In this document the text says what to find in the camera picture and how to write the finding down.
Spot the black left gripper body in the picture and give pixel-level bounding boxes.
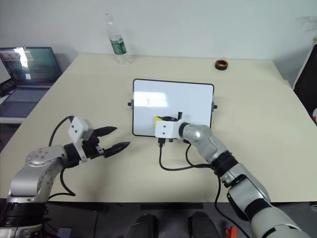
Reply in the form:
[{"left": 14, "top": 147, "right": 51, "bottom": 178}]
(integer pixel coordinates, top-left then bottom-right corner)
[{"left": 81, "top": 130, "right": 106, "bottom": 160}]

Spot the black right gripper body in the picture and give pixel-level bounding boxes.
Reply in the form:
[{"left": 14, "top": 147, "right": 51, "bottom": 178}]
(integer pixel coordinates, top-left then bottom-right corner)
[{"left": 161, "top": 115, "right": 183, "bottom": 123}]

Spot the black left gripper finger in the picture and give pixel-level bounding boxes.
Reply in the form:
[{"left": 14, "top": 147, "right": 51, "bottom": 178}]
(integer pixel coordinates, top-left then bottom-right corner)
[
  {"left": 95, "top": 126, "right": 118, "bottom": 137},
  {"left": 104, "top": 141, "right": 131, "bottom": 159}
]

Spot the small black-framed whiteboard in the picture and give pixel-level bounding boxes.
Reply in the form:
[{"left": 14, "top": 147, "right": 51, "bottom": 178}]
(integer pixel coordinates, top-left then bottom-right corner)
[{"left": 127, "top": 78, "right": 219, "bottom": 137}]

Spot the brown tape roll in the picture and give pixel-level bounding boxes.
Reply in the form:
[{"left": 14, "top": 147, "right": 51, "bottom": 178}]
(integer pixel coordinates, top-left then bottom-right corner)
[{"left": 214, "top": 59, "right": 229, "bottom": 71}]

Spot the dark rounded shape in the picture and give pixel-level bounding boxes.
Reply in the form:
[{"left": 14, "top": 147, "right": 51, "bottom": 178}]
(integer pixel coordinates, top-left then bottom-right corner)
[
  {"left": 187, "top": 210, "right": 221, "bottom": 238},
  {"left": 128, "top": 214, "right": 159, "bottom": 238}
]

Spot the clear green-label plastic bottle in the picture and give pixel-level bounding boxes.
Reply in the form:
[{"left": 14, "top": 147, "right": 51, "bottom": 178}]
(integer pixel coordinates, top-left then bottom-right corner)
[{"left": 104, "top": 12, "right": 133, "bottom": 67}]

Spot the grey open laptop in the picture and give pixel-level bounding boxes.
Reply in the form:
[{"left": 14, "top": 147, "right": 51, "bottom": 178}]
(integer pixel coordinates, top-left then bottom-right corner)
[{"left": 0, "top": 47, "right": 63, "bottom": 119}]

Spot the small red object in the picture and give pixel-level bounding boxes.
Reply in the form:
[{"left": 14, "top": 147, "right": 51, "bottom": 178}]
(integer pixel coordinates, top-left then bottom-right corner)
[{"left": 224, "top": 219, "right": 239, "bottom": 238}]

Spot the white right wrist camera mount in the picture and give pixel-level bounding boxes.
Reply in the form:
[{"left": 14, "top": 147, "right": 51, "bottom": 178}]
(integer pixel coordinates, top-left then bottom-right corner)
[{"left": 154, "top": 120, "right": 183, "bottom": 139}]

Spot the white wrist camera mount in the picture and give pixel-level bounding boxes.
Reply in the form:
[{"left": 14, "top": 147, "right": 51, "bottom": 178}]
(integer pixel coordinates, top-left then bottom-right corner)
[
  {"left": 154, "top": 120, "right": 183, "bottom": 139},
  {"left": 68, "top": 117, "right": 95, "bottom": 163}
]

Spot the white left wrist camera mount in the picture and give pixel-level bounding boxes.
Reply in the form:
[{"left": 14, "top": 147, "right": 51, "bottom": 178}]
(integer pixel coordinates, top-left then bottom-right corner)
[{"left": 68, "top": 117, "right": 95, "bottom": 163}]

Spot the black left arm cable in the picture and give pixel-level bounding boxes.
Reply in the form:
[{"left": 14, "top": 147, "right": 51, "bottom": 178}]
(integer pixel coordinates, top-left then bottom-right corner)
[{"left": 48, "top": 115, "right": 77, "bottom": 200}]

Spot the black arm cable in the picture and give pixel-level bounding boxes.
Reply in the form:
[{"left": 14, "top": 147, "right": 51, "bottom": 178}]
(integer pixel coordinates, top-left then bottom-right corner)
[
  {"left": 157, "top": 137, "right": 251, "bottom": 238},
  {"left": 48, "top": 115, "right": 77, "bottom": 200}
]

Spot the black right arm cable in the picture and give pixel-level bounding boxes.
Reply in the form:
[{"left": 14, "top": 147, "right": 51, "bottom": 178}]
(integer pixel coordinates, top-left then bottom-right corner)
[{"left": 157, "top": 137, "right": 251, "bottom": 238}]

